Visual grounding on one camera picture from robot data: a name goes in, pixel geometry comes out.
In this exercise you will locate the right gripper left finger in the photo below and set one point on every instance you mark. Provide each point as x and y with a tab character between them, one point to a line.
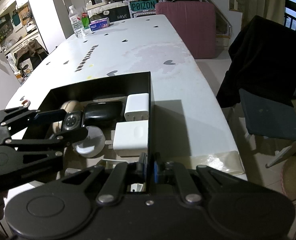
121	177

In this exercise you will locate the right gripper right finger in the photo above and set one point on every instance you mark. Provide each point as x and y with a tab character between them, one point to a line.
173	183

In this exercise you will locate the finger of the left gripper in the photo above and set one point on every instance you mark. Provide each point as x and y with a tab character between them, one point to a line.
8	116
55	143

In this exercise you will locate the black smartwatch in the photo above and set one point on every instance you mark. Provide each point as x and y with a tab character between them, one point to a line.
73	120

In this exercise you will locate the white round puck charger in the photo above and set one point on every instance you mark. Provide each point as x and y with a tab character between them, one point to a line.
92	145

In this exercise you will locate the large white power adapter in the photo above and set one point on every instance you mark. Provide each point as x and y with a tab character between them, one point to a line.
130	139

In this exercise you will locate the black oval case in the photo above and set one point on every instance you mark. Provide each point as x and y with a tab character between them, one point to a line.
103	114

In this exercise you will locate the white USB wall charger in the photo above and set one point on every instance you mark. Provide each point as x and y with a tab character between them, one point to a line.
137	107

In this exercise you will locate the black storage box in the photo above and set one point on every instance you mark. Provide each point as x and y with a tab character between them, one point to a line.
106	89

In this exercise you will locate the black folding chair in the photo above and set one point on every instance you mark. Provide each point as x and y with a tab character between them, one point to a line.
30	56

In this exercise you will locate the clear water bottle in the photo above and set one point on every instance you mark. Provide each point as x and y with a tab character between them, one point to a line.
76	22

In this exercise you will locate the white metal shelf rack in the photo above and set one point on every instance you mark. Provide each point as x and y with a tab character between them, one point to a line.
98	0

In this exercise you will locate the dark cushioned chair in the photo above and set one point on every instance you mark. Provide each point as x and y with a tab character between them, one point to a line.
262	78

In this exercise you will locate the POIZON sign box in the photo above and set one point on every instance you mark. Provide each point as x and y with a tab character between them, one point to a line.
140	8

